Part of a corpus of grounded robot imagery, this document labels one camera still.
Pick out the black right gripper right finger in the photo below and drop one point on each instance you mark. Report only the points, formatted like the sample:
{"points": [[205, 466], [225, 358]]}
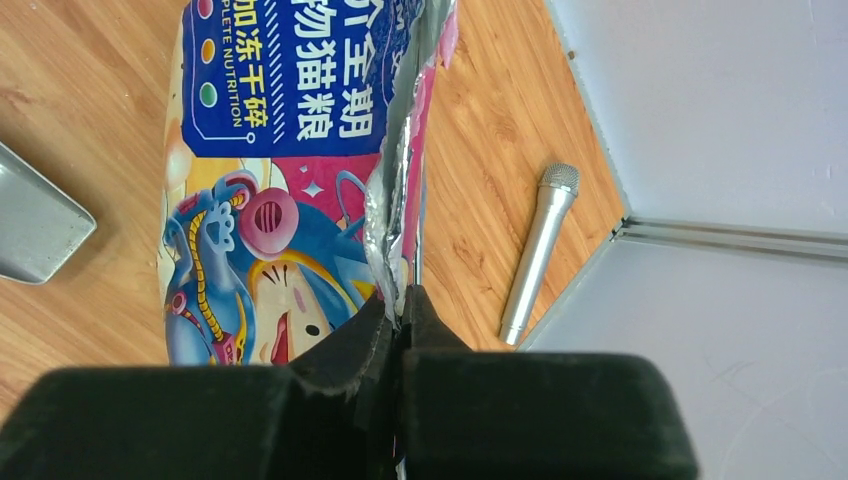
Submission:
{"points": [[549, 415]]}

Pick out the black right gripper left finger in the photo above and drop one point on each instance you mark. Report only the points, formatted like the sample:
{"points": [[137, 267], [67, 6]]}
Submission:
{"points": [[322, 416]]}

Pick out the colourful pet food bag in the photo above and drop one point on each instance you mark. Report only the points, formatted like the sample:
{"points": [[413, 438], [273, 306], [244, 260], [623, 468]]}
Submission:
{"points": [[279, 115]]}

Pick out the silver metal hook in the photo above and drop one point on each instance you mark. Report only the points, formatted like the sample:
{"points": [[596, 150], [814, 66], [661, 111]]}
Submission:
{"points": [[41, 225]]}

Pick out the silver microphone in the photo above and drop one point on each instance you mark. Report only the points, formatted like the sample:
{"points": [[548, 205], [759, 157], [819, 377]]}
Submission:
{"points": [[556, 193]]}

